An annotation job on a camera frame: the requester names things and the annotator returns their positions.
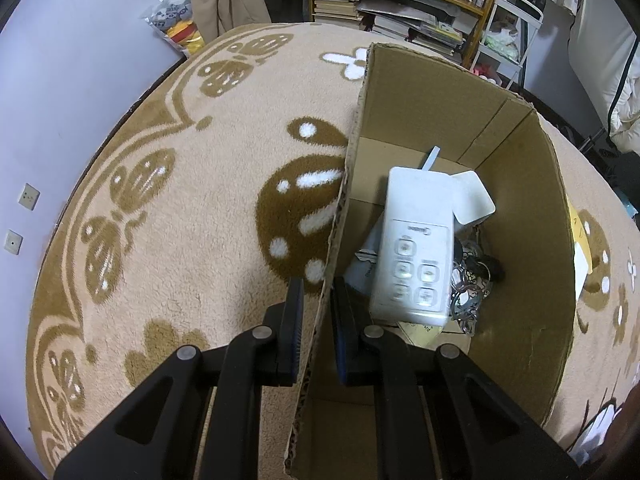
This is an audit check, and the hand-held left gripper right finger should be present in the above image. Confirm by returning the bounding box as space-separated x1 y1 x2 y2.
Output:
331 276 583 480

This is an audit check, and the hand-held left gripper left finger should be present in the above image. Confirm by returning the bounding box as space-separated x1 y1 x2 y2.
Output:
52 276 306 480

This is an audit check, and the bunch of keys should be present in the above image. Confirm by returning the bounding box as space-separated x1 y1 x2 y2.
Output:
450 240 501 336

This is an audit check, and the white five-button remote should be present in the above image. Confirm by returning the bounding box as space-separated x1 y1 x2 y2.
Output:
369 166 458 327

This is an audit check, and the black key fob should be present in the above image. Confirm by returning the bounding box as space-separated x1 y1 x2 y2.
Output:
470 255 506 281

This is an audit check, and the small white square box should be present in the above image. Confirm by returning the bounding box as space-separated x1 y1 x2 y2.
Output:
450 170 497 228

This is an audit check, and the cardboard box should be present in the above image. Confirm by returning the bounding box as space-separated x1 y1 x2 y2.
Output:
282 42 591 476

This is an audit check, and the beige printed blanket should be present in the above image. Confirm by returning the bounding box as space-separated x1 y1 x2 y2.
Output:
25 22 640 480

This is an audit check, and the stack of books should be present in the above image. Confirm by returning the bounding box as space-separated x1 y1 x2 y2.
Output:
310 0 466 56

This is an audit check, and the beige coat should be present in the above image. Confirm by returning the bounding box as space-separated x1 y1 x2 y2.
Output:
187 0 273 43

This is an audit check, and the bag of plush toys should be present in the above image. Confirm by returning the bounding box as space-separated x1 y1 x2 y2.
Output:
144 0 206 57

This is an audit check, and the wooden bookshelf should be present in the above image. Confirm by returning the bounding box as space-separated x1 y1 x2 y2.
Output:
305 0 506 68

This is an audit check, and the white metal cart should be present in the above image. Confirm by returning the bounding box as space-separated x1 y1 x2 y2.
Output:
472 0 546 91

